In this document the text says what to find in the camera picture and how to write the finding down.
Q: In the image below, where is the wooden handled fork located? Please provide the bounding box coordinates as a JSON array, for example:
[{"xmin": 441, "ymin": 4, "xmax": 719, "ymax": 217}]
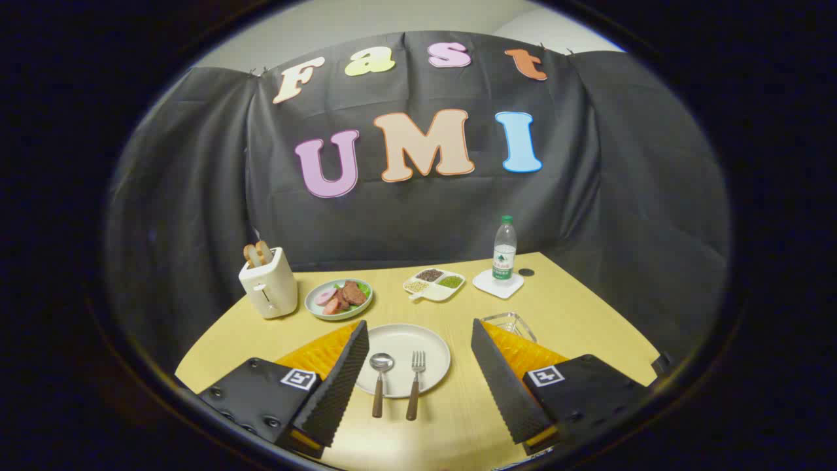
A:
[{"xmin": 405, "ymin": 351, "xmax": 426, "ymax": 421}]

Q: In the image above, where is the black backdrop cloth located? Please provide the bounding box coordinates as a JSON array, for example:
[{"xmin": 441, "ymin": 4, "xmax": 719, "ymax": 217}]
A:
[{"xmin": 105, "ymin": 30, "xmax": 730, "ymax": 371}]

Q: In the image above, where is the white divided dish with grains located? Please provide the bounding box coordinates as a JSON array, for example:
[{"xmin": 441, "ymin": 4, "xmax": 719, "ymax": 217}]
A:
[{"xmin": 402, "ymin": 268, "xmax": 466, "ymax": 302}]

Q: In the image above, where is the wooden handled spoon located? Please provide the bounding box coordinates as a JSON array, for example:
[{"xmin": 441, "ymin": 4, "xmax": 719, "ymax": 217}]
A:
[{"xmin": 369, "ymin": 353, "xmax": 395, "ymax": 419}]

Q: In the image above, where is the cream toaster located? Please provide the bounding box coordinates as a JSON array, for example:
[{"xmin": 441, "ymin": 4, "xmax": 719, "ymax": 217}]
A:
[{"xmin": 238, "ymin": 247, "xmax": 299, "ymax": 320}]

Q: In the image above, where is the green plate with meat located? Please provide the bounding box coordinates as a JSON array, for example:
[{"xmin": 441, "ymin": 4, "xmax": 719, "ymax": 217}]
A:
[{"xmin": 305, "ymin": 279, "xmax": 374, "ymax": 321}]

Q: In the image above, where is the clear plastic water bottle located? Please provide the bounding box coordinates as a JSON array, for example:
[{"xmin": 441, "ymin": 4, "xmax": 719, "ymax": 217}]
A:
[{"xmin": 492, "ymin": 215, "xmax": 518, "ymax": 285}]

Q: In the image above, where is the white round plate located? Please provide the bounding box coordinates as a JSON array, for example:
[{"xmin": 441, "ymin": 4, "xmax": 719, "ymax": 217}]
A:
[{"xmin": 355, "ymin": 324, "xmax": 452, "ymax": 399}]

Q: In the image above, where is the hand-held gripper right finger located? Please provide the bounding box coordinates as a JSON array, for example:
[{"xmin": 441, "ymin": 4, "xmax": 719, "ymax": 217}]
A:
[{"xmin": 471, "ymin": 319, "xmax": 652, "ymax": 457}]

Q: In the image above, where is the white square coaster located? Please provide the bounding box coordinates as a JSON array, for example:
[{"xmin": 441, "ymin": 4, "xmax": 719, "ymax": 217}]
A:
[{"xmin": 472, "ymin": 269, "xmax": 525, "ymax": 300}]

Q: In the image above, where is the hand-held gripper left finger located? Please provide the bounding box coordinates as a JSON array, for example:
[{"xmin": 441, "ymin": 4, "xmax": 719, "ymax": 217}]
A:
[{"xmin": 198, "ymin": 320, "xmax": 370, "ymax": 459}]

